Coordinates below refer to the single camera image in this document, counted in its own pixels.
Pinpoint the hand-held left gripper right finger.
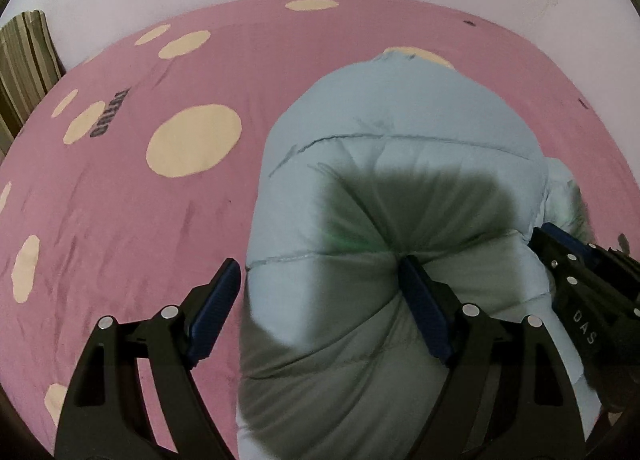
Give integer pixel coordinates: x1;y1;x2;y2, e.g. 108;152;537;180
397;255;587;460

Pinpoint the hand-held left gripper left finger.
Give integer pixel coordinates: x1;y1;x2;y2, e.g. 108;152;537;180
55;257;246;460

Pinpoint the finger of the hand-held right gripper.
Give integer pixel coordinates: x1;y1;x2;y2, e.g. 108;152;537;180
528;228;576;297
542;222;610;261

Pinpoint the light blue puffer jacket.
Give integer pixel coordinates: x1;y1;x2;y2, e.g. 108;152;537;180
235;50;602;460

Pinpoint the pink dotted bed sheet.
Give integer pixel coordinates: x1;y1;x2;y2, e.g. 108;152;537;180
0;0;640;456

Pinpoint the striped curtain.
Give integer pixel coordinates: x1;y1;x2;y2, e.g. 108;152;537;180
0;10;67;141

